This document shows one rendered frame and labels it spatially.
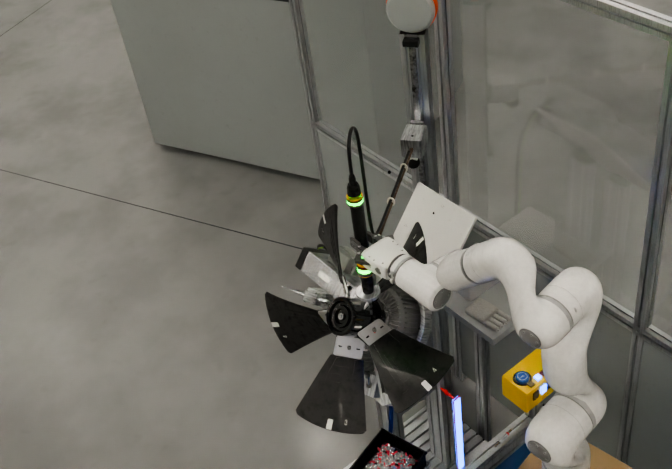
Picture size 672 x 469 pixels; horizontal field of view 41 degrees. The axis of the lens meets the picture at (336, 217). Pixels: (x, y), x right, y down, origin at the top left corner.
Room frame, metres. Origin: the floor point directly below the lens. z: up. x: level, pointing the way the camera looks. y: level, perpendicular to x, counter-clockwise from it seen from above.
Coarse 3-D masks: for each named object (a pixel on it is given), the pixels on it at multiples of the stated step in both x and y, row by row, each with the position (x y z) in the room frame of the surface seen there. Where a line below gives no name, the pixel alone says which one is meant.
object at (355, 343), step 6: (336, 342) 1.88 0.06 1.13; (342, 342) 1.88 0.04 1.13; (348, 342) 1.88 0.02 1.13; (354, 342) 1.88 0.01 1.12; (360, 342) 1.88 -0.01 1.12; (336, 348) 1.87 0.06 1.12; (342, 348) 1.87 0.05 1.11; (354, 348) 1.87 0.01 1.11; (360, 348) 1.87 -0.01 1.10; (336, 354) 1.86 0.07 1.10; (342, 354) 1.86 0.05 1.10; (348, 354) 1.86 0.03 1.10; (354, 354) 1.86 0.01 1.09; (360, 354) 1.86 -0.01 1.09
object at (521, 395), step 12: (528, 360) 1.74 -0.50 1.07; (540, 360) 1.73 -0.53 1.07; (516, 372) 1.70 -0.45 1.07; (528, 372) 1.70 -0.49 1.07; (504, 384) 1.69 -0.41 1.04; (516, 384) 1.66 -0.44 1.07; (540, 384) 1.65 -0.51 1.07; (516, 396) 1.65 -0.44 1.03; (528, 396) 1.62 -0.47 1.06; (540, 396) 1.65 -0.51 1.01; (528, 408) 1.62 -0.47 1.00
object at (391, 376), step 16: (384, 336) 1.82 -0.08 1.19; (400, 336) 1.82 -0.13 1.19; (384, 352) 1.77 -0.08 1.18; (400, 352) 1.76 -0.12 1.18; (416, 352) 1.75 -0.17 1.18; (432, 352) 1.74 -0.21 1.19; (384, 368) 1.72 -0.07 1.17; (400, 368) 1.71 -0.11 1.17; (416, 368) 1.70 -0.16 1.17; (448, 368) 1.67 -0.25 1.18; (384, 384) 1.68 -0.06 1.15; (400, 384) 1.66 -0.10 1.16; (416, 384) 1.65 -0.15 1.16; (432, 384) 1.64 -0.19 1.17; (400, 400) 1.62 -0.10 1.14; (416, 400) 1.61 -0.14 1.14
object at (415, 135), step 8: (408, 128) 2.45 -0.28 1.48; (416, 128) 2.44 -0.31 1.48; (424, 128) 2.43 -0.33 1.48; (408, 136) 2.40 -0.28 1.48; (416, 136) 2.40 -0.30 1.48; (424, 136) 2.41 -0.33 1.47; (408, 144) 2.38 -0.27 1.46; (416, 144) 2.37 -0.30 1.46; (424, 144) 2.40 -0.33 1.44; (416, 152) 2.37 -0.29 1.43; (424, 152) 2.39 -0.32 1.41
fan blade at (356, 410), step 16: (336, 368) 1.83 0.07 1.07; (352, 368) 1.83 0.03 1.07; (320, 384) 1.81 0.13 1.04; (336, 384) 1.80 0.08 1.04; (352, 384) 1.80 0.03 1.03; (304, 400) 1.79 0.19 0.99; (320, 400) 1.78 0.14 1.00; (336, 400) 1.77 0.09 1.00; (352, 400) 1.76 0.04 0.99; (304, 416) 1.76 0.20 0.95; (320, 416) 1.75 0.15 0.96; (336, 416) 1.74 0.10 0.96; (352, 416) 1.73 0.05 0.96; (352, 432) 1.70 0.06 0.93
